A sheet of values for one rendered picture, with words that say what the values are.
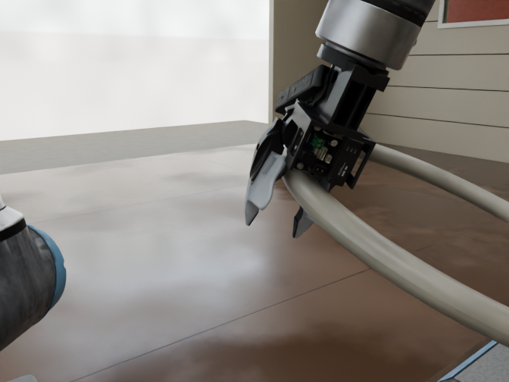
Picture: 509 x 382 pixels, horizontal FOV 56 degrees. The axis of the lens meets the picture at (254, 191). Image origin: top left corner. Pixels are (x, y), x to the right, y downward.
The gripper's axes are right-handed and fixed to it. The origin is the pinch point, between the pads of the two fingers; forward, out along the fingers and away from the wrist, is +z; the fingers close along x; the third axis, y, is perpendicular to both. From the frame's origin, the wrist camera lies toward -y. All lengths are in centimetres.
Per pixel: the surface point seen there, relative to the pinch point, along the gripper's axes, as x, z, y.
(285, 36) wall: 194, 27, -785
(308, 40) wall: 243, 21, -810
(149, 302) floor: 24, 161, -188
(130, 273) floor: 13, 174, -231
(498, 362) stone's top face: 59, 22, -13
